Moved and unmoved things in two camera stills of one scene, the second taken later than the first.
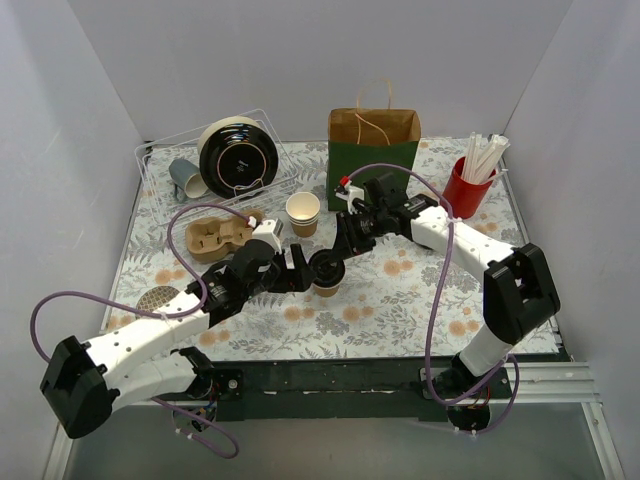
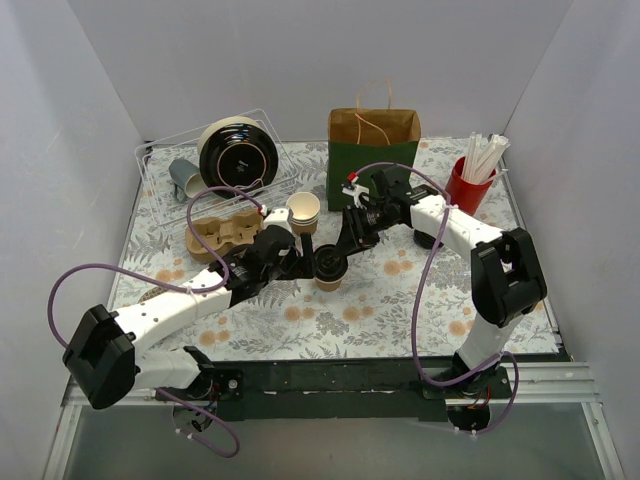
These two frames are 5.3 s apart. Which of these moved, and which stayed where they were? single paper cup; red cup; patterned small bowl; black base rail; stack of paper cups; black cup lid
Moved: black cup lid; single paper cup
Stayed: stack of paper cups; patterned small bowl; red cup; black base rail
